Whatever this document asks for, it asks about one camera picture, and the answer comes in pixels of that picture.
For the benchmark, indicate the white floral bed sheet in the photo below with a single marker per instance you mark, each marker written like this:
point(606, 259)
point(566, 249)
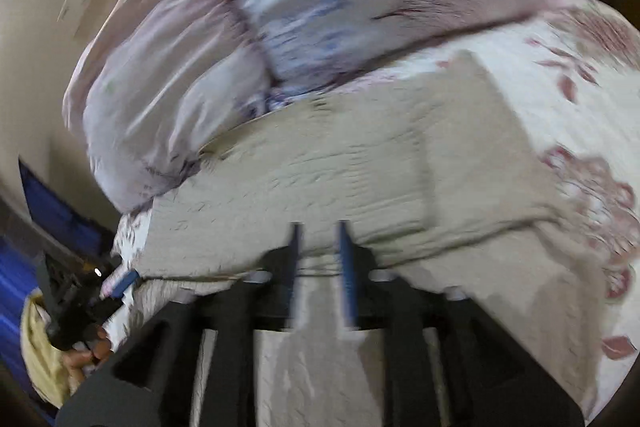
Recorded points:
point(590, 117)

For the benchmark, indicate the person's left hand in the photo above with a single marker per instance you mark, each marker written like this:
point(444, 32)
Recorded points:
point(87, 357)

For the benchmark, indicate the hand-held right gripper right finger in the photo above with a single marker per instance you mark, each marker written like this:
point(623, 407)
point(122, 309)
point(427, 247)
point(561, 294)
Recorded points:
point(345, 267)

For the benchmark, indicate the beige knitted garment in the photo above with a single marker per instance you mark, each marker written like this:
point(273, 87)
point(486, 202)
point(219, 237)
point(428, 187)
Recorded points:
point(360, 167)

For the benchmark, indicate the blue cloth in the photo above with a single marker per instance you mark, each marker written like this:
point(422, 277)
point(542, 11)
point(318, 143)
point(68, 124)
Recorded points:
point(45, 227)

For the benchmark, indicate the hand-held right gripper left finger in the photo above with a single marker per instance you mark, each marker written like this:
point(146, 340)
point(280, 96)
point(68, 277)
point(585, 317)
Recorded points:
point(295, 257)

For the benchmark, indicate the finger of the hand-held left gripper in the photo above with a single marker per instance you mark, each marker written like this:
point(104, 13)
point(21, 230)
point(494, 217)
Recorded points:
point(122, 283)

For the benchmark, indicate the yellow cloth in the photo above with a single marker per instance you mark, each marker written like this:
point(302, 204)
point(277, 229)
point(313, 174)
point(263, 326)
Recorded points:
point(42, 352)

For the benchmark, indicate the lavender patterned pillow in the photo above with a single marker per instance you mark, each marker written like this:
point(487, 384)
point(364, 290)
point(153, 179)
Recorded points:
point(280, 17)

